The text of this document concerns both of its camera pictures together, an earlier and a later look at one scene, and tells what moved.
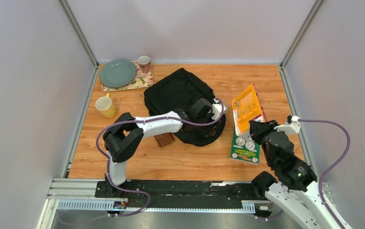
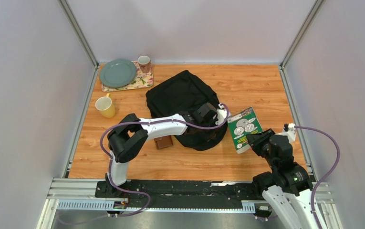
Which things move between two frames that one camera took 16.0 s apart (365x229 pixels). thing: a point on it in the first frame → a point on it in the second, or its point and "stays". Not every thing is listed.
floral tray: [141, 79] stays
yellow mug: [105, 104] stays
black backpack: [177, 91] stays
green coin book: [244, 150] → [244, 123]
